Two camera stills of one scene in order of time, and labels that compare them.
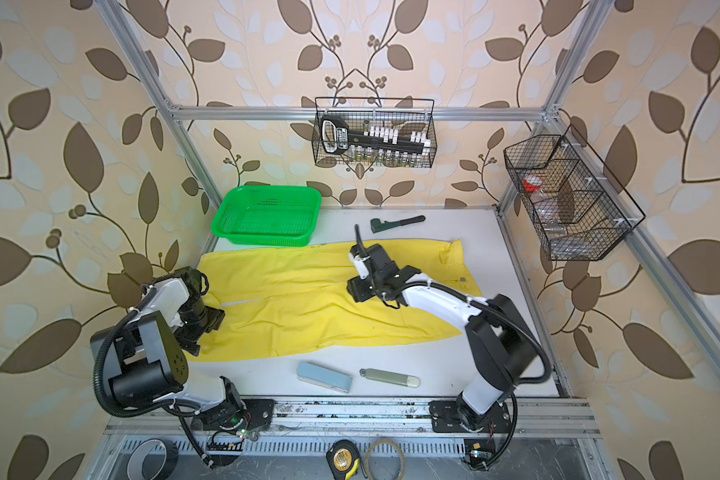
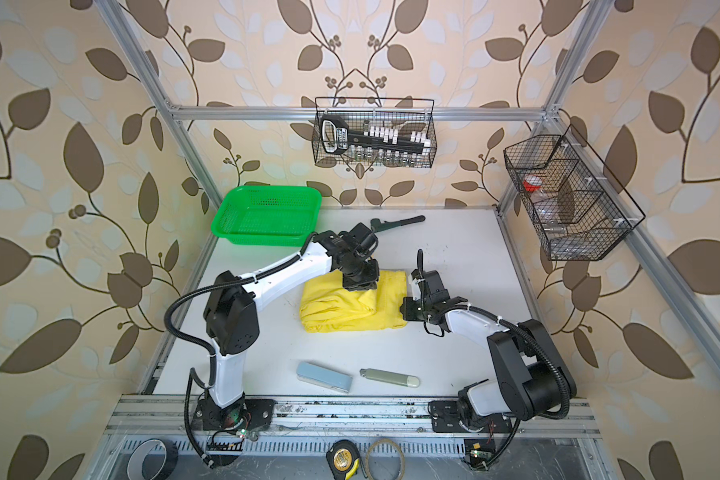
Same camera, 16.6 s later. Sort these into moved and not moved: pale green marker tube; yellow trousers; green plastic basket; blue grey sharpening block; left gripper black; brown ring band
Moved: yellow trousers; left gripper black
Not moved: green plastic basket; brown ring band; pale green marker tube; blue grey sharpening block
